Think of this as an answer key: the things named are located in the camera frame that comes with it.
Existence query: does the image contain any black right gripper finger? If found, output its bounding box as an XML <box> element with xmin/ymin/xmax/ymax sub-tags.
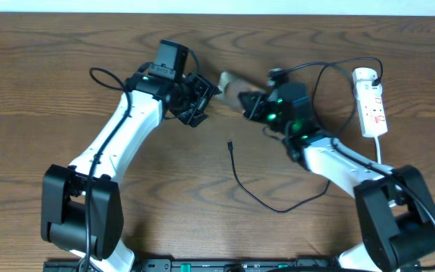
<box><xmin>242</xmin><ymin>101</ymin><xmax>265</xmax><ymax>120</ymax></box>
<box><xmin>238</xmin><ymin>91</ymin><xmax>267</xmax><ymax>108</ymax></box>

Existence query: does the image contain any bronze Galaxy smartphone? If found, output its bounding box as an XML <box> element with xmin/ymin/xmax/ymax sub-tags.
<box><xmin>214</xmin><ymin>72</ymin><xmax>266</xmax><ymax>112</ymax></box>

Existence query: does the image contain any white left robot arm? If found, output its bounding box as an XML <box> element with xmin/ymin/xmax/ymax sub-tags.
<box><xmin>41</xmin><ymin>40</ymin><xmax>219</xmax><ymax>271</ymax></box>

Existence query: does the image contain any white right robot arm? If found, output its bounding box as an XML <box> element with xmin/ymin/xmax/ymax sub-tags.
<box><xmin>238</xmin><ymin>83</ymin><xmax>435</xmax><ymax>271</ymax></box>

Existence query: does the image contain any white power strip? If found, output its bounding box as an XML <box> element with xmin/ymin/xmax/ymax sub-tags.
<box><xmin>352</xmin><ymin>67</ymin><xmax>387</xmax><ymax>138</ymax></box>

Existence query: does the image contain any white power strip cord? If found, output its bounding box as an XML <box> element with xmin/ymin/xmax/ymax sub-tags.
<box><xmin>374</xmin><ymin>135</ymin><xmax>383</xmax><ymax>165</ymax></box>

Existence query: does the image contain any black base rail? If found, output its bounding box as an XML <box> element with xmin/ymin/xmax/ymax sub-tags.
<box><xmin>42</xmin><ymin>258</ymin><xmax>339</xmax><ymax>272</ymax></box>

